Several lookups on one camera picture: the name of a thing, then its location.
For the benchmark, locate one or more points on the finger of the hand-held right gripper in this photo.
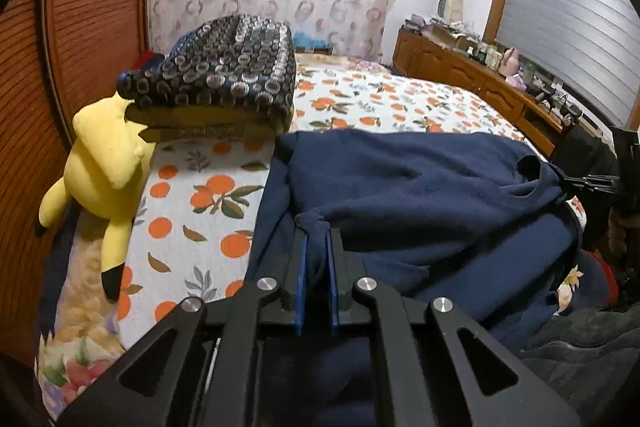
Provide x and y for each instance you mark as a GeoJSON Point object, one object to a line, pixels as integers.
{"type": "Point", "coordinates": [592, 185]}

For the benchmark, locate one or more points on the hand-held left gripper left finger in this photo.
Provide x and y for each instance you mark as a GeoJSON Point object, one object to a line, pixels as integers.
{"type": "Point", "coordinates": [300, 277]}

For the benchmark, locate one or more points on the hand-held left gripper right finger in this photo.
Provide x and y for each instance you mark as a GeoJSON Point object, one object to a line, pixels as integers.
{"type": "Point", "coordinates": [332, 277]}

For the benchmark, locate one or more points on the navy sweatshirt with orange print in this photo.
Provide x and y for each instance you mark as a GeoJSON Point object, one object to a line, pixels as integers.
{"type": "Point", "coordinates": [425, 187]}

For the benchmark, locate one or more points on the person's right hand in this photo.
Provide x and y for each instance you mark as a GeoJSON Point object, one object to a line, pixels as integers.
{"type": "Point", "coordinates": [619, 232]}

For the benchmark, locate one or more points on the dark cloth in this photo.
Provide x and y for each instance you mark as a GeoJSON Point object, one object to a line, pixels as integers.
{"type": "Point", "coordinates": [587, 152]}

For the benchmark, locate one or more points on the black gadget on stand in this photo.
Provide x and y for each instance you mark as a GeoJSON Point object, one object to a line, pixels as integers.
{"type": "Point", "coordinates": [560, 104]}

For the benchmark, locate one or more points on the red bed skirt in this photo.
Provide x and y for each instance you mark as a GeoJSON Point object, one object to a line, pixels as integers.
{"type": "Point", "coordinates": [607, 277]}

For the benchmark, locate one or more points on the bed sheet with orange print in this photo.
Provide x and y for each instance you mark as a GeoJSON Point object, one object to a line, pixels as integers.
{"type": "Point", "coordinates": [200, 217]}

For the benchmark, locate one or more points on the pink tissue box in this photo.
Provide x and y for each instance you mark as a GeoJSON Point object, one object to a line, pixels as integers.
{"type": "Point", "coordinates": [515, 81]}

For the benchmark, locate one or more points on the pink bottle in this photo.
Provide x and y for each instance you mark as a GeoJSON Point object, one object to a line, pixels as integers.
{"type": "Point", "coordinates": [511, 62]}

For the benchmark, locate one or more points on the grey window blind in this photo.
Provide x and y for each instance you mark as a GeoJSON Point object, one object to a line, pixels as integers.
{"type": "Point", "coordinates": [565, 17]}

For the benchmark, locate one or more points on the cluster of toiletry bottles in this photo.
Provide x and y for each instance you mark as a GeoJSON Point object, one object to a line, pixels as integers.
{"type": "Point", "coordinates": [482, 54]}

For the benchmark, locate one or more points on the dark grey jacket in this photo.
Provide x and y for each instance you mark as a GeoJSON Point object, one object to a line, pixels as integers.
{"type": "Point", "coordinates": [585, 357]}

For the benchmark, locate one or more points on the mustard yellow cushion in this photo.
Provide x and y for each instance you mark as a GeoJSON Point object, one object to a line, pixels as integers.
{"type": "Point", "coordinates": [200, 127]}

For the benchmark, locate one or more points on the wooden cabinet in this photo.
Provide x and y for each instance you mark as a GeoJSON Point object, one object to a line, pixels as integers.
{"type": "Point", "coordinates": [450, 62]}

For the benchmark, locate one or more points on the dark pillow with circle pattern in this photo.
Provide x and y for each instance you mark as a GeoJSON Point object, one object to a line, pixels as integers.
{"type": "Point", "coordinates": [225, 62]}

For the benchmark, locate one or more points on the yellow plush toy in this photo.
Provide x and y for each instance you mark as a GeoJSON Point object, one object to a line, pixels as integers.
{"type": "Point", "coordinates": [100, 157]}

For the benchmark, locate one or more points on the cardboard box with blue cloth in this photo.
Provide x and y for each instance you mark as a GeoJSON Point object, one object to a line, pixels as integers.
{"type": "Point", "coordinates": [310, 43]}

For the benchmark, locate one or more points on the floral blanket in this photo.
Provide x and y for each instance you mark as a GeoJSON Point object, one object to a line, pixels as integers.
{"type": "Point", "coordinates": [75, 357]}

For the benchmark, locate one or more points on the red cloth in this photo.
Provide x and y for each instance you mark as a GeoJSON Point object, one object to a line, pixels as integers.
{"type": "Point", "coordinates": [149, 59]}

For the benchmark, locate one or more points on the wooden louvered wardrobe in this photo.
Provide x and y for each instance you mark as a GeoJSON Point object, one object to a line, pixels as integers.
{"type": "Point", "coordinates": [90, 7]}

